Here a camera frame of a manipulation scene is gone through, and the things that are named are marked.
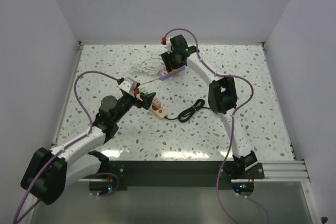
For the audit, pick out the pink brown USB charger plug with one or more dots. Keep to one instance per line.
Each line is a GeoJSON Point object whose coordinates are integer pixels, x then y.
{"type": "Point", "coordinates": [156, 104]}

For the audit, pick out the purple power strip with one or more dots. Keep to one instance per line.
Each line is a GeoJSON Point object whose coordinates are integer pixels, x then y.
{"type": "Point", "coordinates": [164, 74]}

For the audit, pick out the aluminium rail frame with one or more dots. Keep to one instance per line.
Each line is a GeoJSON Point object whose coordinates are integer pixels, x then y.
{"type": "Point", "coordinates": [172, 115]}

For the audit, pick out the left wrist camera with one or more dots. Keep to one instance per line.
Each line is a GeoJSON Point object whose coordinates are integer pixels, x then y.
{"type": "Point", "coordinates": [123, 84]}

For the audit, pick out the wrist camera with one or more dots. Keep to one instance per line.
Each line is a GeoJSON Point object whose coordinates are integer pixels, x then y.
{"type": "Point", "coordinates": [123, 84]}
{"type": "Point", "coordinates": [167, 42]}

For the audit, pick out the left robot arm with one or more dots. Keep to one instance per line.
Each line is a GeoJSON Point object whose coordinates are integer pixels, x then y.
{"type": "Point", "coordinates": [49, 171]}

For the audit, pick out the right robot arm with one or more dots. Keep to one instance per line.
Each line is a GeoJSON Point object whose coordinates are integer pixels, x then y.
{"type": "Point", "coordinates": [222, 100]}

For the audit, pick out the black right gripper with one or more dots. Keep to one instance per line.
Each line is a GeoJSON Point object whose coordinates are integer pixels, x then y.
{"type": "Point", "coordinates": [166, 57]}

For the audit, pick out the beige power strip red sockets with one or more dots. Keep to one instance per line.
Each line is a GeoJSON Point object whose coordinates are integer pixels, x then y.
{"type": "Point", "coordinates": [149, 101]}

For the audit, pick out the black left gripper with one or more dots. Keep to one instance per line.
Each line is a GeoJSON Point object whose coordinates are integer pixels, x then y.
{"type": "Point", "coordinates": [146, 98]}

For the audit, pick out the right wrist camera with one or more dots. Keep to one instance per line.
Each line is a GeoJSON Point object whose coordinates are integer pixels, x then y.
{"type": "Point", "coordinates": [167, 42]}

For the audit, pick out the green USB charger plug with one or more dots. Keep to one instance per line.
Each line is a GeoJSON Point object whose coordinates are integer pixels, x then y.
{"type": "Point", "coordinates": [143, 90]}

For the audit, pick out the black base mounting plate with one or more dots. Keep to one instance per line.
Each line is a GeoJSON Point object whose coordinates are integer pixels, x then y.
{"type": "Point", "coordinates": [181, 174]}

